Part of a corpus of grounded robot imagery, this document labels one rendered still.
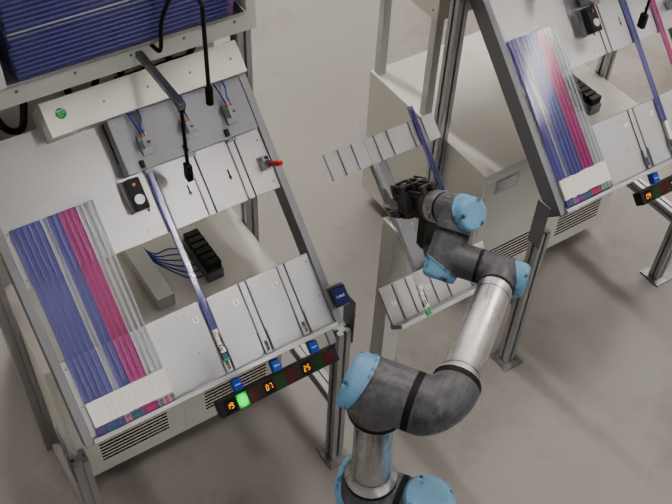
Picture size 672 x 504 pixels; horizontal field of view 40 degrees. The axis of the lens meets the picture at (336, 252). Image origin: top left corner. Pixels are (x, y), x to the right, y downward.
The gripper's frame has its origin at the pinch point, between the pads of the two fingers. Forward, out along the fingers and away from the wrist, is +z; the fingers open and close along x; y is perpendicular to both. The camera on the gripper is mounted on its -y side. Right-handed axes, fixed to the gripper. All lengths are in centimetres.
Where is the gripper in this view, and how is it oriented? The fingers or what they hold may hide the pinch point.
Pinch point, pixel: (390, 204)
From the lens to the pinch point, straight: 226.5
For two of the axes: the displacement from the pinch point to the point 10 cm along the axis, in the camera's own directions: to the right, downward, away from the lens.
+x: -8.4, 3.8, -3.8
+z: -4.7, -1.6, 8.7
